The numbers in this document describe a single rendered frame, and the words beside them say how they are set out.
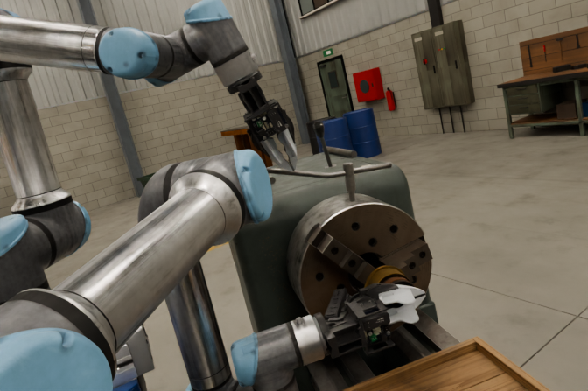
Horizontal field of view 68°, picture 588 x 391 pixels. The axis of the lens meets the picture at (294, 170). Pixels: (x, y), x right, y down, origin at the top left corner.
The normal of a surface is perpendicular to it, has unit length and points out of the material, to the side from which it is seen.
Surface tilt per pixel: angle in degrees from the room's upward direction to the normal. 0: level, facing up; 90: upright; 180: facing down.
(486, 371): 0
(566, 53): 90
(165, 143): 90
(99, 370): 91
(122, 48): 90
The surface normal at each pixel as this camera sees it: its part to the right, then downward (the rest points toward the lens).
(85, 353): 0.88, -0.11
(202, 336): 0.44, 0.05
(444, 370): -0.23, -0.96
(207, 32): -0.07, 0.38
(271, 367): 0.22, 0.13
